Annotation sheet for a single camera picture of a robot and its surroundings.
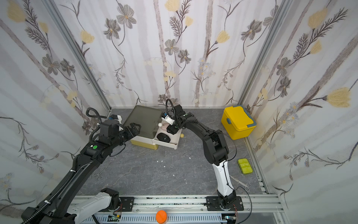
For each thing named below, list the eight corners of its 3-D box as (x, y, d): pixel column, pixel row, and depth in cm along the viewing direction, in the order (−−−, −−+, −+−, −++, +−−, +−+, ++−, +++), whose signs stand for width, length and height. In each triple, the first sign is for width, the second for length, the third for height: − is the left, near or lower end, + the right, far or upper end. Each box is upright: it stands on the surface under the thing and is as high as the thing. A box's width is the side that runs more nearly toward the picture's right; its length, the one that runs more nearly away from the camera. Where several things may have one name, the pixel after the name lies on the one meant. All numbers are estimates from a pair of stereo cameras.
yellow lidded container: (231, 142, 101) (237, 131, 90) (217, 121, 114) (222, 108, 103) (249, 137, 104) (258, 125, 93) (235, 117, 117) (241, 104, 106)
